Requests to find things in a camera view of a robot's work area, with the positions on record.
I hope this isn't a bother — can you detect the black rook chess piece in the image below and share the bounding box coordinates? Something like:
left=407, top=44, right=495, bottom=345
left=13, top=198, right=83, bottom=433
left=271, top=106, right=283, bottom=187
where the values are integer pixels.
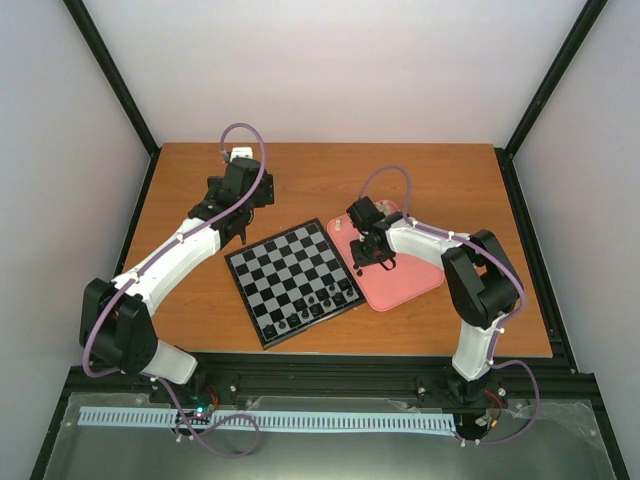
left=264, top=325, right=277, bottom=338

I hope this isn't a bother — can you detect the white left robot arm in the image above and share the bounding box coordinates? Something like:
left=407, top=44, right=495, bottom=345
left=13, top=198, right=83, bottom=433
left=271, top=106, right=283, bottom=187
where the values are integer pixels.
left=79, top=147, right=274, bottom=403

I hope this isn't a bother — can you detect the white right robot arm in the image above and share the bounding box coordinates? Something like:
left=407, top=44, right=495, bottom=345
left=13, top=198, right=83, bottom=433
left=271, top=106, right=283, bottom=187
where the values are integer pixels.
left=346, top=196, right=526, bottom=382

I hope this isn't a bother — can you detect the pink plastic tray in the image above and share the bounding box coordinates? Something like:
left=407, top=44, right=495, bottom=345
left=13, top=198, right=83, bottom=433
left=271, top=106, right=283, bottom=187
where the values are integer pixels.
left=327, top=201, right=445, bottom=312

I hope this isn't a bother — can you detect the black and grey chessboard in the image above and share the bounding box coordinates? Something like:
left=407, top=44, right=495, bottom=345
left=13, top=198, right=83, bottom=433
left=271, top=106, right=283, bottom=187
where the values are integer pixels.
left=225, top=218, right=366, bottom=350

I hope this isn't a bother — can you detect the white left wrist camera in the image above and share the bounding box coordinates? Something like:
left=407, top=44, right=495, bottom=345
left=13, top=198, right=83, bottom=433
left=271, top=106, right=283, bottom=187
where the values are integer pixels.
left=229, top=146, right=253, bottom=161

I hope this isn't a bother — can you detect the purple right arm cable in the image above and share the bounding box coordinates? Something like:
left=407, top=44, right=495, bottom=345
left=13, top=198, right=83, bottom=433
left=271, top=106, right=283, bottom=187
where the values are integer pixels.
left=359, top=165, right=541, bottom=447

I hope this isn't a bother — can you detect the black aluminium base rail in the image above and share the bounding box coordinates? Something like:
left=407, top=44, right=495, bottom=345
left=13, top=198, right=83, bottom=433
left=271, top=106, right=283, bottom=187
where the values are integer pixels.
left=149, top=351, right=601, bottom=414

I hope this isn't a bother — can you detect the light blue slotted cable duct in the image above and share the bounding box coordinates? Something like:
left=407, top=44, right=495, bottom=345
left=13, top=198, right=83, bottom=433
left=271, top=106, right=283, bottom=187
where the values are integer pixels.
left=77, top=406, right=456, bottom=436

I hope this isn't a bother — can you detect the black left frame post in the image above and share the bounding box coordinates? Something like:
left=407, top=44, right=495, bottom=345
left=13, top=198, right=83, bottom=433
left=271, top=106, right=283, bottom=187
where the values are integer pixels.
left=62, top=0, right=162, bottom=157

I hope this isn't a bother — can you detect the black frame post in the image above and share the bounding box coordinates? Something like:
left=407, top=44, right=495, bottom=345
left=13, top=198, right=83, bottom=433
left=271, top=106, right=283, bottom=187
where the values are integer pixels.
left=62, top=0, right=162, bottom=157
left=502, top=0, right=610, bottom=156

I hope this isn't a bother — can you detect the black right frame post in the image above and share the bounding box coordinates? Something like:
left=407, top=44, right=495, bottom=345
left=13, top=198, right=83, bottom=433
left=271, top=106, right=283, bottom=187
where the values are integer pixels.
left=502, top=0, right=610, bottom=156

